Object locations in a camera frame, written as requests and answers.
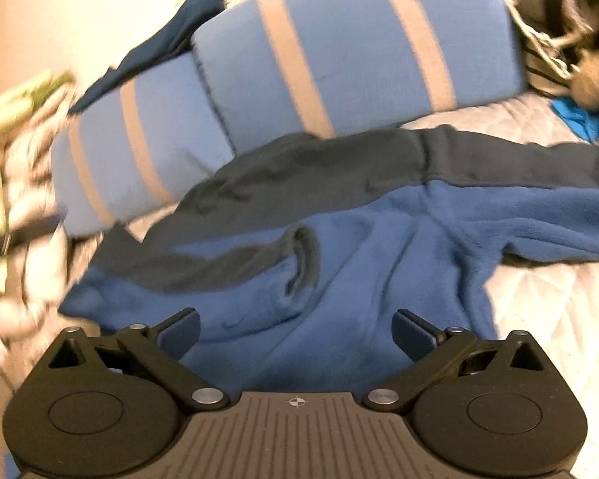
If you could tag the brown plush toy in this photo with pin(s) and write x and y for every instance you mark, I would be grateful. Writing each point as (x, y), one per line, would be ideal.
(591, 82)

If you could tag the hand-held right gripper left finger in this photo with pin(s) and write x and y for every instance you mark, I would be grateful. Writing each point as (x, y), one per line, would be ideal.
(178, 332)

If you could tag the teal cloth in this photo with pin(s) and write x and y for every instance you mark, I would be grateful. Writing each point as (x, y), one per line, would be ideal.
(584, 119)

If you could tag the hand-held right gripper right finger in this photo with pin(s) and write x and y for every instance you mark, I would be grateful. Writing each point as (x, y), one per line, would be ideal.
(413, 334)

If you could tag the dark blue garment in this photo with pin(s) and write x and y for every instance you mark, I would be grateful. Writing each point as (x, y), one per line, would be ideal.
(179, 35)

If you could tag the small blue striped pillow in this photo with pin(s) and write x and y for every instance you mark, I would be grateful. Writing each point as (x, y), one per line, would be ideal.
(130, 149)

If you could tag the large blue striped pillow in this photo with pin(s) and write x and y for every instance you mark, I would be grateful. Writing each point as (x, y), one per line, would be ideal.
(359, 45)

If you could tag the blue fleece jacket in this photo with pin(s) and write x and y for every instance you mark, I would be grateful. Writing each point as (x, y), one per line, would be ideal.
(379, 239)

